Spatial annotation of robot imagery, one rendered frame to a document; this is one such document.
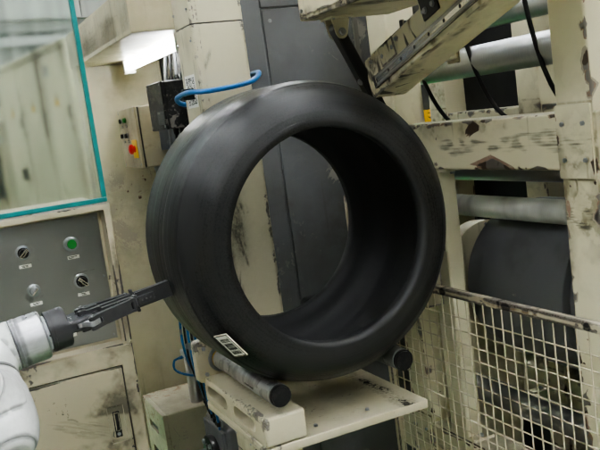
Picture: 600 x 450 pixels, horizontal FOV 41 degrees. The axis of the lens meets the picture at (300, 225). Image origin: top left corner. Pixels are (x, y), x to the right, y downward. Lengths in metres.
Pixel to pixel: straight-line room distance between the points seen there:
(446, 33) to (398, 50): 0.18
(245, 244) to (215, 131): 0.47
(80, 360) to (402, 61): 1.10
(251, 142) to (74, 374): 0.94
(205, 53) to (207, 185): 0.50
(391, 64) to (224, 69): 0.38
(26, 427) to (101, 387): 0.86
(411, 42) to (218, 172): 0.56
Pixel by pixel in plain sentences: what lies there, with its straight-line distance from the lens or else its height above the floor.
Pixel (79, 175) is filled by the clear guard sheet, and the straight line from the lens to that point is 2.15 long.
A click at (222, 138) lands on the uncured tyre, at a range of 1.49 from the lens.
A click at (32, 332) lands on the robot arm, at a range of 1.50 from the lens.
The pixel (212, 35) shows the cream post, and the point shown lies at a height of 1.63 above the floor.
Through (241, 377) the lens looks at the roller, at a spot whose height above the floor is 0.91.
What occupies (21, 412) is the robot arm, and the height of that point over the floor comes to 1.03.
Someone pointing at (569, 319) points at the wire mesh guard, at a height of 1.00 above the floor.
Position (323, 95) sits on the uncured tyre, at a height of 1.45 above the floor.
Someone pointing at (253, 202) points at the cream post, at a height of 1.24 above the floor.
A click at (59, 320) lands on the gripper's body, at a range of 1.51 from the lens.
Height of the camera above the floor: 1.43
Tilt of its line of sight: 8 degrees down
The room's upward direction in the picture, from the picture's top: 8 degrees counter-clockwise
